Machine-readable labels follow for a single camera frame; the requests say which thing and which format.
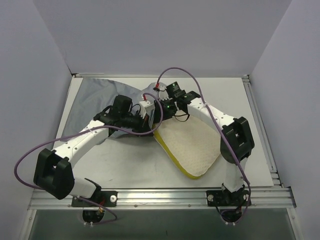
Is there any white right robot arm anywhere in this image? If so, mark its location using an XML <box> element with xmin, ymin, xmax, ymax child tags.
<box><xmin>153</xmin><ymin>81</ymin><xmax>255</xmax><ymax>205</ymax></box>

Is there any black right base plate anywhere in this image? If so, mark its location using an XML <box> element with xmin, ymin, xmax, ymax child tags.
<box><xmin>206</xmin><ymin>189</ymin><xmax>252</xmax><ymax>207</ymax></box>

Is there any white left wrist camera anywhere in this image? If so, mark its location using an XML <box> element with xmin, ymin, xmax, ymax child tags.
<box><xmin>138</xmin><ymin>100</ymin><xmax>155</xmax><ymax>119</ymax></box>

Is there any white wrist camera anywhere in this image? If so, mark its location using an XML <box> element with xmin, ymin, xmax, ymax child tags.
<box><xmin>157</xmin><ymin>86</ymin><xmax>170</xmax><ymax>100</ymax></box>
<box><xmin>138</xmin><ymin>100</ymin><xmax>155</xmax><ymax>119</ymax></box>

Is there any grey pillowcase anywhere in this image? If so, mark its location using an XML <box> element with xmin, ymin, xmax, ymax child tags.
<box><xmin>61</xmin><ymin>77</ymin><xmax>158</xmax><ymax>137</ymax></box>

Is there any aluminium right side rail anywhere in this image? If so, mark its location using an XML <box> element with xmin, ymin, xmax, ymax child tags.
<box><xmin>241</xmin><ymin>75</ymin><xmax>284</xmax><ymax>188</ymax></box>

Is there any aluminium rail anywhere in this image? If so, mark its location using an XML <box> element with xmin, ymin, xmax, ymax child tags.
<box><xmin>28</xmin><ymin>186</ymin><xmax>296</xmax><ymax>210</ymax></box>
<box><xmin>241</xmin><ymin>75</ymin><xmax>284</xmax><ymax>188</ymax></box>

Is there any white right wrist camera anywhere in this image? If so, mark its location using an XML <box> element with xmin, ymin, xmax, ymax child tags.
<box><xmin>157</xmin><ymin>86</ymin><xmax>170</xmax><ymax>100</ymax></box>

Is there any aluminium front rail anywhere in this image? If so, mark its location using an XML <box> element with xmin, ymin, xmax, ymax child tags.
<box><xmin>28</xmin><ymin>186</ymin><xmax>296</xmax><ymax>210</ymax></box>

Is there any cream pillow yellow edge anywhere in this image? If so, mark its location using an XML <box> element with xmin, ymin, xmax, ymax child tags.
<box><xmin>154</xmin><ymin>116</ymin><xmax>226</xmax><ymax>182</ymax></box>

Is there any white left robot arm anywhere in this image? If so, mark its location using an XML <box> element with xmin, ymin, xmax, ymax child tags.
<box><xmin>33</xmin><ymin>95</ymin><xmax>155</xmax><ymax>206</ymax></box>

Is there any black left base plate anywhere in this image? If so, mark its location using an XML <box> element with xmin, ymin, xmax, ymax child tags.
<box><xmin>71</xmin><ymin>190</ymin><xmax>118</xmax><ymax>208</ymax></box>

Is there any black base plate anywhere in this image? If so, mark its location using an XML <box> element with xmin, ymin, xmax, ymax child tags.
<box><xmin>71</xmin><ymin>190</ymin><xmax>118</xmax><ymax>208</ymax></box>
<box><xmin>206</xmin><ymin>189</ymin><xmax>252</xmax><ymax>207</ymax></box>

